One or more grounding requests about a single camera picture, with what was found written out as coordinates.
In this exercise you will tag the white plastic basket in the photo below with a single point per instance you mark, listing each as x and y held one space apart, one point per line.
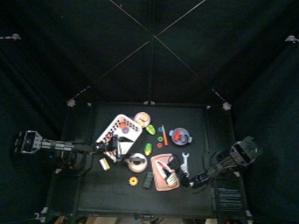
124 128

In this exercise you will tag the white toy utensil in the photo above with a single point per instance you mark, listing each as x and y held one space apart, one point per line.
166 172

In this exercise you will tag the red toy piece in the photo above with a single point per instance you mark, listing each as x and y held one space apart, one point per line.
178 135

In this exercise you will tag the green yellow toy corn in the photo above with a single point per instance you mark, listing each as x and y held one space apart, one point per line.
152 129
149 149

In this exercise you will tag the yellow toy gear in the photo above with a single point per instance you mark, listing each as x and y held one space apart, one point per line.
134 181

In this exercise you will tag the dark green block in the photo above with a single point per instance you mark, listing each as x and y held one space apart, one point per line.
148 180

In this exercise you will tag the beige toy kettle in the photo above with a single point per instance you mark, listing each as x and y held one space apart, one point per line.
137 164

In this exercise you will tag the red toy nut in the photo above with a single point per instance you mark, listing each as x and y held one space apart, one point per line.
160 145

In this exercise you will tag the pink round plate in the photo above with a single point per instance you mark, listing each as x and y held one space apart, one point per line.
142 119

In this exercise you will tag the pink cutting board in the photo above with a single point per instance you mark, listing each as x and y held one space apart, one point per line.
162 180

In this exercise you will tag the orange toy screwdriver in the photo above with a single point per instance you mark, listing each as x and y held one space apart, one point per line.
165 136

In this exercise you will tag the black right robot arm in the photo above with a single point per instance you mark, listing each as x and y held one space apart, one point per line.
234 156

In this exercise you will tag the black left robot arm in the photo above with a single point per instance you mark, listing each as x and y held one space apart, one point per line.
51 144

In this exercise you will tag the orange toy piece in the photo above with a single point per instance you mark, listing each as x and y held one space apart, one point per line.
124 125

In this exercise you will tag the yellow toy food piece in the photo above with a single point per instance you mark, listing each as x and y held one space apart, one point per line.
145 117

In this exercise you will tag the yellow white block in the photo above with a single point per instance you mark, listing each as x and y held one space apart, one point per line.
105 164

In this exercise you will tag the blue toy pot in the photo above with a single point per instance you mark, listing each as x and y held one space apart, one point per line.
181 136

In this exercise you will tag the blue toy nut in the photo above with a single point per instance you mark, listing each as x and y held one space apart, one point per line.
161 129

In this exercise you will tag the light blue toy wrench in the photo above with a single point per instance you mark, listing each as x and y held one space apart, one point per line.
185 162

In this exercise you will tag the metal frame bracket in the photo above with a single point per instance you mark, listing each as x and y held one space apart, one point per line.
149 102
226 106

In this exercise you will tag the purple toy piece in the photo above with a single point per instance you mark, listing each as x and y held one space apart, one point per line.
126 130

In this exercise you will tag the green toy nut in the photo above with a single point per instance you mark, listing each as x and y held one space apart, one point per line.
161 138

